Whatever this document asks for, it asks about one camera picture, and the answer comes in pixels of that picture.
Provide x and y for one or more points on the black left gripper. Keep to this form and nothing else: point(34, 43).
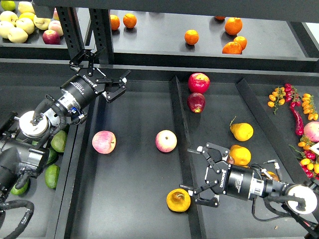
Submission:
point(84, 87)

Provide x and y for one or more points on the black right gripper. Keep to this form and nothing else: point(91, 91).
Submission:
point(220, 178)

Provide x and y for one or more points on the green avocado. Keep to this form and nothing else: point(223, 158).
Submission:
point(58, 142)
point(53, 155)
point(52, 175)

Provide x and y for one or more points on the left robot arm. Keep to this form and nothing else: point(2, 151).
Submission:
point(25, 139)

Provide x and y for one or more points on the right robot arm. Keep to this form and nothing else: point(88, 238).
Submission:
point(287, 200)

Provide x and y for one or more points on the yellow pear with stem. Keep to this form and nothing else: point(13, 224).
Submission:
point(241, 131)

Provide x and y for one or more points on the green avocado bottom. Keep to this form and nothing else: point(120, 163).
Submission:
point(52, 175)

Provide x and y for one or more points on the black bin divider left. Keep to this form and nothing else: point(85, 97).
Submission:
point(195, 219)

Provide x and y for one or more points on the orange on shelf left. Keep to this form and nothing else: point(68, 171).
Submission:
point(115, 22)

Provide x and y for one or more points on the black shelf upright right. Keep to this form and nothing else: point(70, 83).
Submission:
point(101, 26)

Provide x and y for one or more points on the black shelf upright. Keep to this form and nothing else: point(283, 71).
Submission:
point(71, 29)
point(101, 26)

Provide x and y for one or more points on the red apple on shelf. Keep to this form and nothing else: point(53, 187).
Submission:
point(51, 37)

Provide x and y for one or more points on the black shelf upright left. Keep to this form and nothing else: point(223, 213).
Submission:
point(71, 29)

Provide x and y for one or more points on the pink apple centre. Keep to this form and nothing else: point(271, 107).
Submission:
point(166, 141)

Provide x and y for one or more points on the pink apple on shelf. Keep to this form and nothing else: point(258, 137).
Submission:
point(56, 26)

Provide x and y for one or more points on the pink apple left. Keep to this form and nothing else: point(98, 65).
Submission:
point(104, 142)

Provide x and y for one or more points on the yellow apple with stem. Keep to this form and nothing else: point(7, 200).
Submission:
point(41, 23)

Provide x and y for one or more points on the dark red apple lower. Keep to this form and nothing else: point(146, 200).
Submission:
point(196, 102)

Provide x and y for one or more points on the yellow apple middle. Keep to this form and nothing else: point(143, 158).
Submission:
point(26, 24)

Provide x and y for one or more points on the yellow apple front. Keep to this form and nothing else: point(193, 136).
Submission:
point(17, 35)

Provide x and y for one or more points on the mixed cherry tomatoes lower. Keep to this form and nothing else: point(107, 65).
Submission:
point(308, 159)

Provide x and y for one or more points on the yellow lemon on shelf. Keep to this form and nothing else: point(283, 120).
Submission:
point(28, 15)

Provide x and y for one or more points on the red chili pepper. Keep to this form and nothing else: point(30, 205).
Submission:
point(299, 125)

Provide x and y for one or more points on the red apple upper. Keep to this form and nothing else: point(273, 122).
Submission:
point(198, 83)

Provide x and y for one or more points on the orange cherry tomato bunch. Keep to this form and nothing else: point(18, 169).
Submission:
point(276, 98)

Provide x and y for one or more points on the white price label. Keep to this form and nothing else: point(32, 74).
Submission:
point(315, 148)

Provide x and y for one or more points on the yellow apple top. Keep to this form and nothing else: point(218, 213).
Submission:
point(25, 7)

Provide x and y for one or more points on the orange on shelf centre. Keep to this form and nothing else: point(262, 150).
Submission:
point(191, 37)

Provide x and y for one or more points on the pink peach right edge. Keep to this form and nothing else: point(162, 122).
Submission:
point(311, 131)

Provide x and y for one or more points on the yellow apple far left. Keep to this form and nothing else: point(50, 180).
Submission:
point(5, 27)

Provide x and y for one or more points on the yellow apple upper left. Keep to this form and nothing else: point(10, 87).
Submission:
point(8, 16)

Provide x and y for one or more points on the green lime on shelf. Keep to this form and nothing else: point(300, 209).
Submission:
point(8, 5)

